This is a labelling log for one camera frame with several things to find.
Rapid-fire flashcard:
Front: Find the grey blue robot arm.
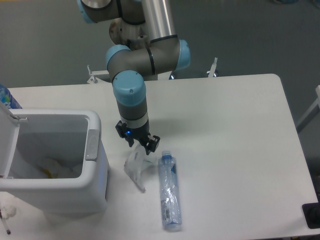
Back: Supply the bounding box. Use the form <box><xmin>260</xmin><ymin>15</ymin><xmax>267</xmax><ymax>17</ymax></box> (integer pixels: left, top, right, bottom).
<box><xmin>77</xmin><ymin>0</ymin><xmax>191</xmax><ymax>155</ymax></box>

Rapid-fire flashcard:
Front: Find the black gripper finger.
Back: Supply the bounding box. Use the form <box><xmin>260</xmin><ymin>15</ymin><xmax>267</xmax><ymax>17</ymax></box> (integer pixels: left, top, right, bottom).
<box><xmin>115</xmin><ymin>120</ymin><xmax>134</xmax><ymax>148</ymax></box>
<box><xmin>139</xmin><ymin>135</ymin><xmax>160</xmax><ymax>154</ymax></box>

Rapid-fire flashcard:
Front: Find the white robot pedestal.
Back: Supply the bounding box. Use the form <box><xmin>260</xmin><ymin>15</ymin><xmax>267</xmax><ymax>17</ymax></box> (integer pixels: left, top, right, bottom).
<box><xmin>105</xmin><ymin>18</ymin><xmax>180</xmax><ymax>85</ymax></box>

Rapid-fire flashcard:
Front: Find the white trash can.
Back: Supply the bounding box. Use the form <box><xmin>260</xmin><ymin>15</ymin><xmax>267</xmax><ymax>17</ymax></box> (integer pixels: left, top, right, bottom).
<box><xmin>0</xmin><ymin>105</ymin><xmax>110</xmax><ymax>214</ymax></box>

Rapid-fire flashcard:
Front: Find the white pedestal foot bracket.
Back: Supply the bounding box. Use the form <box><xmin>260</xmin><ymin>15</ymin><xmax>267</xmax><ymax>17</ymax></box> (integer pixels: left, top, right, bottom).
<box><xmin>86</xmin><ymin>56</ymin><xmax>219</xmax><ymax>84</ymax></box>

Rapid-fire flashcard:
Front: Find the white plastic wrapper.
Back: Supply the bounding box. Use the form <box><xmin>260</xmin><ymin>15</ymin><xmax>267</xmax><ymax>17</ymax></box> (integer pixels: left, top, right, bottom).
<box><xmin>124</xmin><ymin>143</ymin><xmax>157</xmax><ymax>193</ymax></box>

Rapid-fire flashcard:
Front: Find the black device at table edge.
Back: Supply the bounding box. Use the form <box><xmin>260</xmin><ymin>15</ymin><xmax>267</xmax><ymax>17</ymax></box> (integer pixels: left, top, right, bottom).
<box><xmin>302</xmin><ymin>202</ymin><xmax>320</xmax><ymax>229</ymax></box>

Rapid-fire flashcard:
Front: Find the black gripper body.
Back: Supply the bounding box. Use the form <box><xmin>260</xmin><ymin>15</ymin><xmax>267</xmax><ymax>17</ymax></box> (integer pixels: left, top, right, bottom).
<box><xmin>127</xmin><ymin>120</ymin><xmax>151</xmax><ymax>143</ymax></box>

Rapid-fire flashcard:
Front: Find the blue patterned container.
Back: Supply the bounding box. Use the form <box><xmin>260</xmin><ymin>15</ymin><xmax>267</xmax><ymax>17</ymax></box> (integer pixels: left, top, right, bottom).
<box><xmin>0</xmin><ymin>84</ymin><xmax>22</xmax><ymax>109</ymax></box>

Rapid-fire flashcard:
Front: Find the clear plastic water bottle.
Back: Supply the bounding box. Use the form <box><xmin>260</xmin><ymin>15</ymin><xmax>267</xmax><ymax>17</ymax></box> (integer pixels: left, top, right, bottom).
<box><xmin>158</xmin><ymin>150</ymin><xmax>182</xmax><ymax>230</ymax></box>

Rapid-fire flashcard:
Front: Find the white crumpled tissue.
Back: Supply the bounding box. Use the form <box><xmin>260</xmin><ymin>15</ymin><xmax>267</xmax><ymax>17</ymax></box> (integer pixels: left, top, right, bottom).
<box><xmin>1</xmin><ymin>204</ymin><xmax>17</xmax><ymax>220</ymax></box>

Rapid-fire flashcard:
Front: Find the white metal frame right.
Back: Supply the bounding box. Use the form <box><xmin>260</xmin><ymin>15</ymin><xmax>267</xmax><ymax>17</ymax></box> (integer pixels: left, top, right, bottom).
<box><xmin>295</xmin><ymin>85</ymin><xmax>320</xmax><ymax>134</ymax></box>

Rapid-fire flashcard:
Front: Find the trash inside can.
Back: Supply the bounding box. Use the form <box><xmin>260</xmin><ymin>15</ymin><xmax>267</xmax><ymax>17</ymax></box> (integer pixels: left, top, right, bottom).
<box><xmin>35</xmin><ymin>157</ymin><xmax>83</xmax><ymax>179</ymax></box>

